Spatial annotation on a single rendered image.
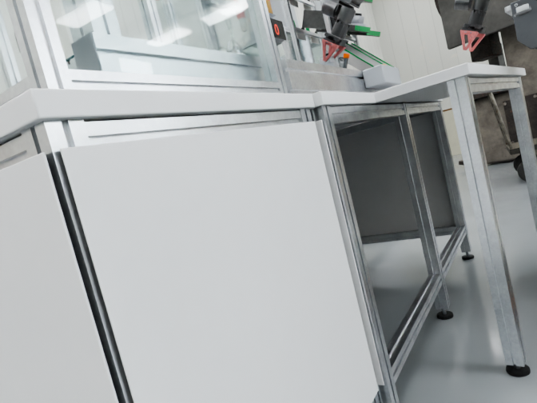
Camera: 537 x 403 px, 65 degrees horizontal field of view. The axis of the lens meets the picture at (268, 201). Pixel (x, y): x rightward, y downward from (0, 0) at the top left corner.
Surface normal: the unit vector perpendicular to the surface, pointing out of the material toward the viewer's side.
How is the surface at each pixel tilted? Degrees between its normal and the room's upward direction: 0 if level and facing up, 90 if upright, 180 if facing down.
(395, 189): 90
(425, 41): 90
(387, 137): 90
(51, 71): 90
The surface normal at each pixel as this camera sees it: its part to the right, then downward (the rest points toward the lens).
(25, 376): -0.51, 0.20
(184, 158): 0.82, -0.16
